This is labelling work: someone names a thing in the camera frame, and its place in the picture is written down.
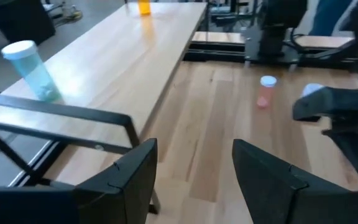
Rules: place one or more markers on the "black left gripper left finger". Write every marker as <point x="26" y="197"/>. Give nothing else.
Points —
<point x="126" y="186"/>

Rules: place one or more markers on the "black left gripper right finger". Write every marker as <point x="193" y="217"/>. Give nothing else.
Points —
<point x="269" y="193"/>

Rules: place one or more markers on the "blue medicine bottle white cap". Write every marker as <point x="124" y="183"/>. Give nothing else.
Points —
<point x="36" y="77"/>

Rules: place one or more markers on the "pink medicine bottle white cap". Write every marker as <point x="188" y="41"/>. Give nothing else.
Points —
<point x="266" y="93"/>

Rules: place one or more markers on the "black aluminium table frame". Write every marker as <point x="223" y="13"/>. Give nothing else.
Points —
<point x="216" y="54"/>

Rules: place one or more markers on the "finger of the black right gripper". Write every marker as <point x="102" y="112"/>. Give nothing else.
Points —
<point x="331" y="102"/>

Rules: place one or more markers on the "black floor cabinet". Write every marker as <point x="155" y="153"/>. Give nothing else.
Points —
<point x="20" y="21"/>

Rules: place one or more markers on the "clear medicine bottle white cap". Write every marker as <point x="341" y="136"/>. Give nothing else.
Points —
<point x="311" y="88"/>

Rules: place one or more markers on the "wooden shelf black metal frame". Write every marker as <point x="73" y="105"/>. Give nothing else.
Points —
<point x="110" y="62"/>

